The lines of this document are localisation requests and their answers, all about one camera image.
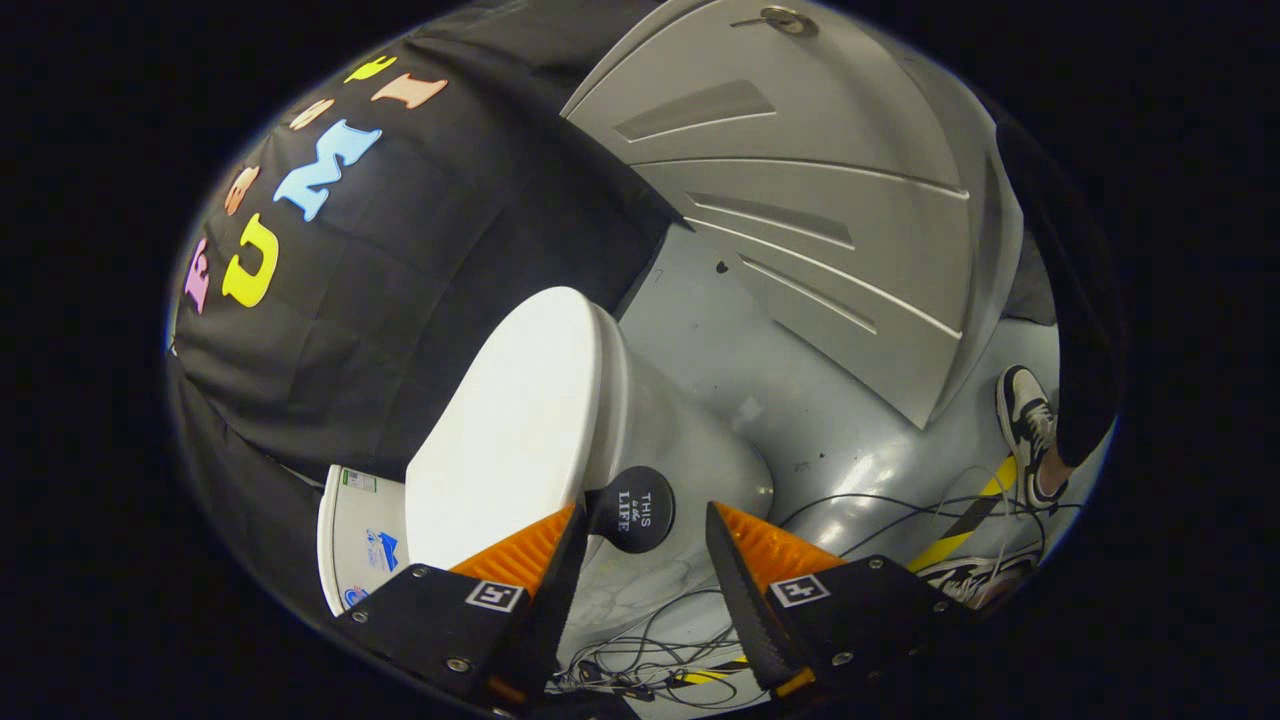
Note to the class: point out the person's black trouser leg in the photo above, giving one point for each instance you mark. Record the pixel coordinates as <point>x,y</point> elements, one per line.
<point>1085,330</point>

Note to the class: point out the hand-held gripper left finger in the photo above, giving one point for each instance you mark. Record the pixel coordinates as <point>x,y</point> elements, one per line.
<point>550,620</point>

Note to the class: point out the black and white sneaker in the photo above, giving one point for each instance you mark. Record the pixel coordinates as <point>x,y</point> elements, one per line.
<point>1028,425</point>
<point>975,580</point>

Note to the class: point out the metal cabinet key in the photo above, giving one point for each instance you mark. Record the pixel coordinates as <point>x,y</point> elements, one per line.
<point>785,20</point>

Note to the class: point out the black backdrop cloth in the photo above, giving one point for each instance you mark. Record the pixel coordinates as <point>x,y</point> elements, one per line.
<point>420,300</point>

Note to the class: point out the yellow black floor tape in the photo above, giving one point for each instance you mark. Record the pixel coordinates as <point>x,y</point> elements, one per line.
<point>955,525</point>

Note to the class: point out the grey cabinet with white top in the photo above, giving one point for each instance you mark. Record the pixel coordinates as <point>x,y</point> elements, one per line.
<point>800,130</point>

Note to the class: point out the white toilet lid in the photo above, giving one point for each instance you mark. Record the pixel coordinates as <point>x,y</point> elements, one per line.
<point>510,430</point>

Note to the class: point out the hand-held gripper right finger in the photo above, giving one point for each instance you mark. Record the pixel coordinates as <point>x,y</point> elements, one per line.
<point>745,610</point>

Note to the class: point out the white toilet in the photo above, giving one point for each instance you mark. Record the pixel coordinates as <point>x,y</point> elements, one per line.
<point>680,440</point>

